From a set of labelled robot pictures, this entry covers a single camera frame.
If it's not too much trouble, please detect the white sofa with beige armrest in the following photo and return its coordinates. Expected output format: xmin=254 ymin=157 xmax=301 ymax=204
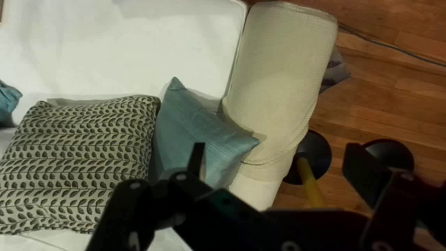
xmin=0 ymin=0 xmax=340 ymax=251

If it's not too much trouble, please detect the grey cloth behind armrest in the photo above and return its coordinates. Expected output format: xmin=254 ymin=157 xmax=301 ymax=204
xmin=320 ymin=47 xmax=353 ymax=96

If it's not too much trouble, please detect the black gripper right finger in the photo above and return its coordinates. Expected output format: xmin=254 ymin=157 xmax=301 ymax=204
xmin=342 ymin=142 xmax=446 ymax=251

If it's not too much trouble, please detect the leaf pattern cushion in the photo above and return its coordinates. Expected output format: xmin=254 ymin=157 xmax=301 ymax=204
xmin=0 ymin=96 xmax=162 ymax=236

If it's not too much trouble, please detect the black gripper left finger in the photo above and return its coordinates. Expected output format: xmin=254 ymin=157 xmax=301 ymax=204
xmin=85 ymin=142 xmax=221 ymax=251

